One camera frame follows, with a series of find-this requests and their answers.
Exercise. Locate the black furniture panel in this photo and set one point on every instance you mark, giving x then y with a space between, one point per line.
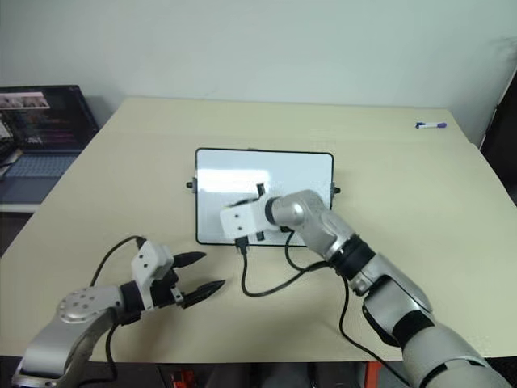
501 141

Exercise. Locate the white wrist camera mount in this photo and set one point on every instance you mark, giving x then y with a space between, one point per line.
238 222
147 258

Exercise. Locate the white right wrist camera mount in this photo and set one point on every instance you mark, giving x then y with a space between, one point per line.
238 222

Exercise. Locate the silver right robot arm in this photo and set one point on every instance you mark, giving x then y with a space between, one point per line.
315 214

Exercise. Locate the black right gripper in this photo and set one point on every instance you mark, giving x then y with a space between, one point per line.
261 191

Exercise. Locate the black framed whiteboard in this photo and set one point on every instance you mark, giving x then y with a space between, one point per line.
262 165

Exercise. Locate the white purple capped marker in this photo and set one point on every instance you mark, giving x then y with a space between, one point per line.
430 125

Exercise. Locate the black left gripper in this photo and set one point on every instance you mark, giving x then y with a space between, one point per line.
165 291

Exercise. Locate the large orange part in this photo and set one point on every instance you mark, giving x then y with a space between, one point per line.
373 376

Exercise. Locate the white side desk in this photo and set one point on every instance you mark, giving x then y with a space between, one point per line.
20 207

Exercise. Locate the open dark laptop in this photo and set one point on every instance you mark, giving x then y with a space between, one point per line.
48 133

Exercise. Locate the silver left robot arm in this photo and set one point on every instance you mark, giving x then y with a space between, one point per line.
76 307

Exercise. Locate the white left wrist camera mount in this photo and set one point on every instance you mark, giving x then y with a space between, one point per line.
147 258

